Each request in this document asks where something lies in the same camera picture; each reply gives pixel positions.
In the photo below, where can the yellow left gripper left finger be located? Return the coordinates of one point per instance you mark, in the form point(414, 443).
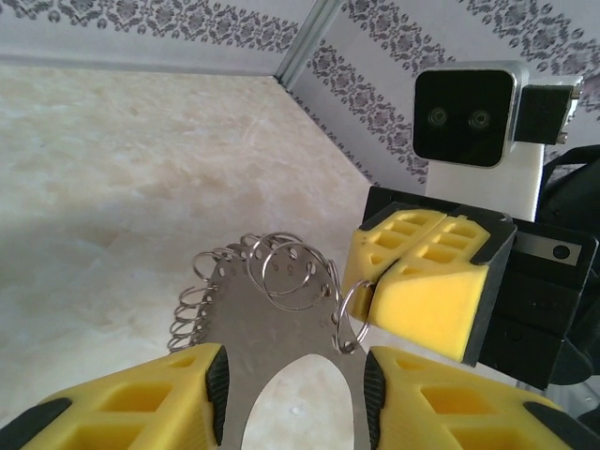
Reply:
point(117, 408)

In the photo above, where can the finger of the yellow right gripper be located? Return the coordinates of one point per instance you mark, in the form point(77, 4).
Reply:
point(370, 253)
point(431, 304)

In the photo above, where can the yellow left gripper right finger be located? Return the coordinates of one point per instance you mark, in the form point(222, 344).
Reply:
point(469, 412)

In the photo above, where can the silver oval keyring holder plate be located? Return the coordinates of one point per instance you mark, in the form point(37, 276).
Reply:
point(244, 328)

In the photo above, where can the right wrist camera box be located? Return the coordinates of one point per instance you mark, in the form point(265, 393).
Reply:
point(461, 117)

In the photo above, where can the right aluminium frame post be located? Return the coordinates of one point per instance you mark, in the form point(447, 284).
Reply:
point(304, 51)

